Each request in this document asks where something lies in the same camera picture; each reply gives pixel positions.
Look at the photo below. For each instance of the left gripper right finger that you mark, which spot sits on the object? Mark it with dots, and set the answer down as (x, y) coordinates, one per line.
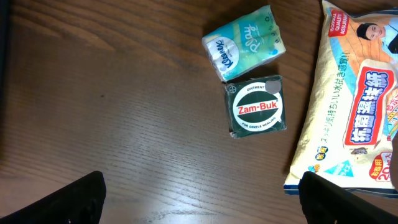
(326, 203)

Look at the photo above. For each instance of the green white packet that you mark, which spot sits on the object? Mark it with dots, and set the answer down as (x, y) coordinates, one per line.
(244, 44)

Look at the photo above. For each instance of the dark green round-label packet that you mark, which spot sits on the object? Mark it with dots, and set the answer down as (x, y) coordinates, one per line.
(255, 106)

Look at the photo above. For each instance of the large yellow snack bag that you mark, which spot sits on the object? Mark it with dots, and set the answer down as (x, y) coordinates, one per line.
(352, 114)

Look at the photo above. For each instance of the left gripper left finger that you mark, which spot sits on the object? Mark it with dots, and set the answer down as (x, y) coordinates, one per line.
(79, 202)

